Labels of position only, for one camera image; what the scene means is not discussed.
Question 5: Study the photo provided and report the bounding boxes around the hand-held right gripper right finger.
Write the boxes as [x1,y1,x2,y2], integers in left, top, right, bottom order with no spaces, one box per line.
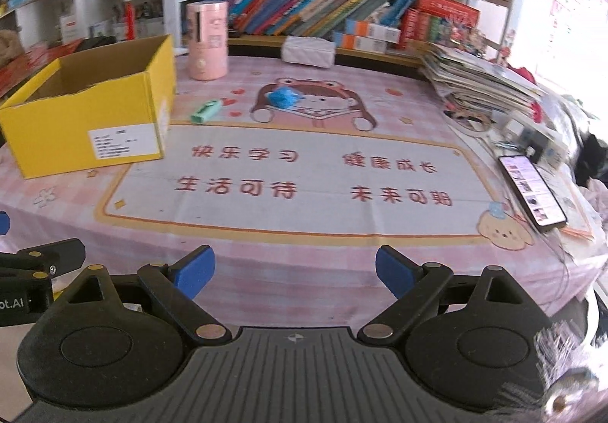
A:
[357,245,523,348]

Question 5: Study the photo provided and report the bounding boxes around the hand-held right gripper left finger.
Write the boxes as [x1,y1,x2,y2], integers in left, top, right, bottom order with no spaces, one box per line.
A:
[62,245,233,348]

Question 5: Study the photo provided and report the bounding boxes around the yellow cardboard box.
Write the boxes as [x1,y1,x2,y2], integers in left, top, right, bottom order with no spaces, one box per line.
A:
[0,35,177,180]

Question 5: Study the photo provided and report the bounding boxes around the pink printed table mat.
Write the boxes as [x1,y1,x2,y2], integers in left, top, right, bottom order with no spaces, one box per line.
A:
[0,54,604,329]

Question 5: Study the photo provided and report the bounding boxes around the black smartphone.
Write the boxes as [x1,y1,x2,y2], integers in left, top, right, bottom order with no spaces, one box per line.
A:
[499,155,568,234]

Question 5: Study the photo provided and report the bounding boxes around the red envelope packet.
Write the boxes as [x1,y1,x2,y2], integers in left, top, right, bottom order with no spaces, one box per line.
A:
[0,41,91,87]

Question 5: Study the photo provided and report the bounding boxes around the beige cloth bundle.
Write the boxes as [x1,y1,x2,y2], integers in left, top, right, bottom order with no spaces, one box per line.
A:
[0,31,24,60]

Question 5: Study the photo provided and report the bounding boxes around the white power strip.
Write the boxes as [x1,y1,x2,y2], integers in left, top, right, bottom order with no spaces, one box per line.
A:
[501,114,568,163]

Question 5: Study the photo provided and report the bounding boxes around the blue crumpled item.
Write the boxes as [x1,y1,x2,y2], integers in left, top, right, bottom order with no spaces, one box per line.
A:
[267,87,301,109]

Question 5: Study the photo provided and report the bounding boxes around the white paper bag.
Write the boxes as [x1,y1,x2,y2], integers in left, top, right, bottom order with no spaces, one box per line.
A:
[61,14,79,44]

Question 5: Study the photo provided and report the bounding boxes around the stack of magazines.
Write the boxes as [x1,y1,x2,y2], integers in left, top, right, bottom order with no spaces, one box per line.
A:
[420,43,547,115]

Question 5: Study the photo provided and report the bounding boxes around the pink cylindrical canister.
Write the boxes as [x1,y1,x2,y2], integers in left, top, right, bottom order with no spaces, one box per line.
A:
[185,0,230,81]

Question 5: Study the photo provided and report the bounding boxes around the dark object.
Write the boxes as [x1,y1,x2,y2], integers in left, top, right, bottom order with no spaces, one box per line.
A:
[572,129,608,186]

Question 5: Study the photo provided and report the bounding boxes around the white quilted pouch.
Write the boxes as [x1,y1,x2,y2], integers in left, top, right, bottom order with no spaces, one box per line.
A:
[281,36,336,68]

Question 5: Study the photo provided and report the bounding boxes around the orange and white boxes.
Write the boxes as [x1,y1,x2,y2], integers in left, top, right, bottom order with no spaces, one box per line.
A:
[332,17,402,54]

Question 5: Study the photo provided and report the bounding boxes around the red printed box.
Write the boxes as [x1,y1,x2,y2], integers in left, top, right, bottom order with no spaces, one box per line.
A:
[399,0,480,51]

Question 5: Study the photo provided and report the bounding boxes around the lower shelf row of books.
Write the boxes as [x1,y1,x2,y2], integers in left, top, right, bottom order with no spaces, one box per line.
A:
[204,0,414,37]

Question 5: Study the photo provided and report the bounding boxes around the wall poster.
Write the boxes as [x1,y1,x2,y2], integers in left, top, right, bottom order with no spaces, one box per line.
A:
[534,0,608,87]

